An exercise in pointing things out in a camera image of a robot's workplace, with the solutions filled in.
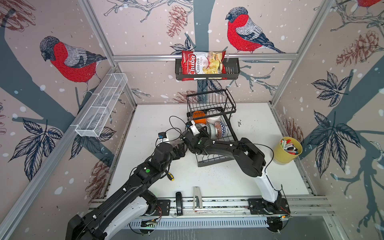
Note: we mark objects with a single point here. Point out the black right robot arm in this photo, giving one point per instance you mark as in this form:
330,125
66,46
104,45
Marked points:
250,159

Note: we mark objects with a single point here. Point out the black wire dish rack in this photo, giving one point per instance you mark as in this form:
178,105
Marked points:
219,100

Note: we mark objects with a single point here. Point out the black wall wire shelf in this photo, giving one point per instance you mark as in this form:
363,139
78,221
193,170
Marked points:
231,66

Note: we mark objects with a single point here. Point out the red cassava chips bag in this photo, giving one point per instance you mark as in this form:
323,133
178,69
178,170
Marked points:
202,63

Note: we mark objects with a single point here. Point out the yellow marker cup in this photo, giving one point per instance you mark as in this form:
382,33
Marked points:
286,150

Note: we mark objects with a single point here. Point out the white mesh wall basket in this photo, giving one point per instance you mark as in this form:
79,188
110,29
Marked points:
98,114

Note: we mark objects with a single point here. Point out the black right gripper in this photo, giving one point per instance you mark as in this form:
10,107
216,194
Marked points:
202,134

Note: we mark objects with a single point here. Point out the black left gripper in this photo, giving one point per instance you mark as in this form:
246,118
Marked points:
182,150

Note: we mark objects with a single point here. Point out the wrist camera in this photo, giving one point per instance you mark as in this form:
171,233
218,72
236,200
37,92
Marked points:
191,125
163,137

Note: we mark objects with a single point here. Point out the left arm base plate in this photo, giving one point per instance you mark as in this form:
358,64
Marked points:
158,208

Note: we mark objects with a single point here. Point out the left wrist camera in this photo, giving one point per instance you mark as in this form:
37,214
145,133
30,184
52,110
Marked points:
163,137

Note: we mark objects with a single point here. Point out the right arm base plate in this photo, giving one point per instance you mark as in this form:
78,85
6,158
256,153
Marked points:
262,207

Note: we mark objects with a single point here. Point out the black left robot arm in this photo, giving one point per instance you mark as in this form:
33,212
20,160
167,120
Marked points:
132,200

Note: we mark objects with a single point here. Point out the grey metal bracket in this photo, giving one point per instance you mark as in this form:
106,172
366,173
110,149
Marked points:
197,199

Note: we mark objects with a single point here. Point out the yellow black screwdriver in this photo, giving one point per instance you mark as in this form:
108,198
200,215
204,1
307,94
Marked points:
169,175

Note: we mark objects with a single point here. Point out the orange plastic bowl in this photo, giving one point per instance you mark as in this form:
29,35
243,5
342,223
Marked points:
199,117

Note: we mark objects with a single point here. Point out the red patterned ceramic bowl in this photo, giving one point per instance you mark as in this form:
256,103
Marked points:
222,129

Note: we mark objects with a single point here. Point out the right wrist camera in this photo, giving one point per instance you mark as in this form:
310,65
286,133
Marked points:
191,125

